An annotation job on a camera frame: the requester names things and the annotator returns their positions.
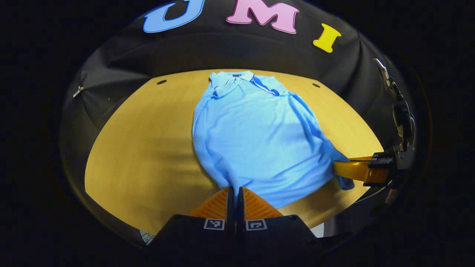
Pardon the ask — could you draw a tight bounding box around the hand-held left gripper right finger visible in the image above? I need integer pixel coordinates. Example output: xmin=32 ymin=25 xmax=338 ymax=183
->
xmin=237 ymin=187 xmax=324 ymax=257

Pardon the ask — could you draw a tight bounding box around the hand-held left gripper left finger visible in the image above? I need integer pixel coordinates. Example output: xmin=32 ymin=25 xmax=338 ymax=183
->
xmin=151 ymin=187 xmax=235 ymax=257

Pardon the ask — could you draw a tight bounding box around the light blue T-shirt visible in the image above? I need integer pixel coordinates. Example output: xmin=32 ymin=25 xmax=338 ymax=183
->
xmin=192 ymin=70 xmax=355 ymax=209

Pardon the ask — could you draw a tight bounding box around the black backdrop cloth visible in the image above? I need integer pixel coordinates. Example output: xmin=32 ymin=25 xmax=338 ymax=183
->
xmin=59 ymin=0 xmax=413 ymax=238

